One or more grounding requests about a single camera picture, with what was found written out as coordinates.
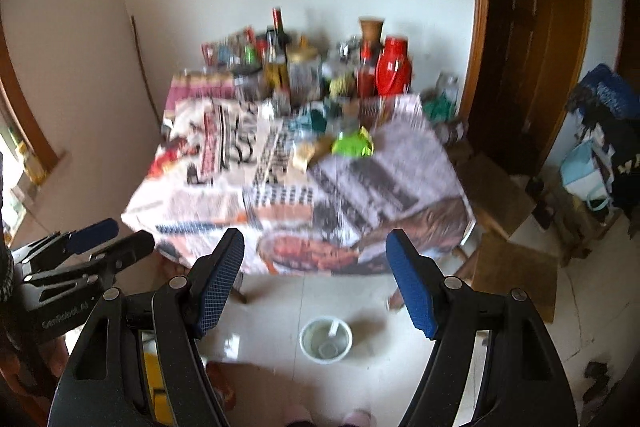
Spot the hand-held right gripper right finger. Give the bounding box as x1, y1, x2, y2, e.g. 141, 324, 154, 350
385, 228, 579, 427

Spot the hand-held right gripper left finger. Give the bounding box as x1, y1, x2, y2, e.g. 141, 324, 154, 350
47, 228, 246, 427

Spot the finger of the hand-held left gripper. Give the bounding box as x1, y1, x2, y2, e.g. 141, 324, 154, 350
97, 230, 156, 272
66, 218, 120, 254

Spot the dark green packet white label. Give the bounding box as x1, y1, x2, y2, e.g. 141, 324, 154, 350
306, 103, 332, 132

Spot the white bowl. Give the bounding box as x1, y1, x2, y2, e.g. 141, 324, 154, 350
299, 317, 353, 364

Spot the printed tablecloth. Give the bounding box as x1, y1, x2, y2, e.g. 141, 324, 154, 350
121, 94, 476, 275

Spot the wooden stool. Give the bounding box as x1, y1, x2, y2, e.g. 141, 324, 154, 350
447, 142, 538, 240

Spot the pink slipper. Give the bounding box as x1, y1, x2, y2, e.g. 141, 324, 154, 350
345, 408, 376, 427

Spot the bright green snack packet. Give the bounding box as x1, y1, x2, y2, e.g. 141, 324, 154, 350
331, 129, 376, 158

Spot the pink printed sack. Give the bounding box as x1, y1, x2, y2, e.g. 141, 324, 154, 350
170, 72, 236, 100

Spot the thin curved stick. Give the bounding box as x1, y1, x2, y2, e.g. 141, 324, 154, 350
130, 16, 163, 118

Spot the green net bag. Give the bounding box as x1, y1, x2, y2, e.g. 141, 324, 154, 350
424, 98, 458, 124

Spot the black lid jar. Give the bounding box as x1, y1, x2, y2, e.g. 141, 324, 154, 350
234, 68, 263, 102

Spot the clear jar white lid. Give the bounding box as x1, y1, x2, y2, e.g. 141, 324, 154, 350
436, 73, 461, 105

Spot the light blue bag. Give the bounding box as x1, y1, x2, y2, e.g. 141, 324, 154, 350
560, 139, 616, 210

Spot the red bag of nuts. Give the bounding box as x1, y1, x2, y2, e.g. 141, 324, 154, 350
200, 41, 223, 66

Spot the yellow knobbly fruit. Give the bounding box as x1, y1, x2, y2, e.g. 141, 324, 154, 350
331, 74, 356, 98

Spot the red sauce bottle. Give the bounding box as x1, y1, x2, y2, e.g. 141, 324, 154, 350
356, 41, 377, 98

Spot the gold lid jar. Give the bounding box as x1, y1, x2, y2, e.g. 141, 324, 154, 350
286, 47, 322, 104

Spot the red thermos flask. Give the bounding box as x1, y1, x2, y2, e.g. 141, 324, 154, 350
375, 35, 412, 96

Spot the clear bottle black cap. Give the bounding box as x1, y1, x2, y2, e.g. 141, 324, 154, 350
264, 29, 283, 92

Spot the dark cloth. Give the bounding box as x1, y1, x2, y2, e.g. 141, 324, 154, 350
607, 107, 640, 210

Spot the dark wine bottle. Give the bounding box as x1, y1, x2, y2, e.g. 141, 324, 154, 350
271, 8, 288, 58

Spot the brown clay vase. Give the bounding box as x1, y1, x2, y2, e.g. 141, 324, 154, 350
359, 18, 386, 58

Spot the blue patterned cloth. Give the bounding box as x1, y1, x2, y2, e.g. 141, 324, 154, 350
567, 64, 637, 118

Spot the brown wooden door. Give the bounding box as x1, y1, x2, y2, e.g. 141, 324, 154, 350
470, 0, 593, 178

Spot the wooden window frame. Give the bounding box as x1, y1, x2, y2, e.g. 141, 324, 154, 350
0, 37, 67, 168

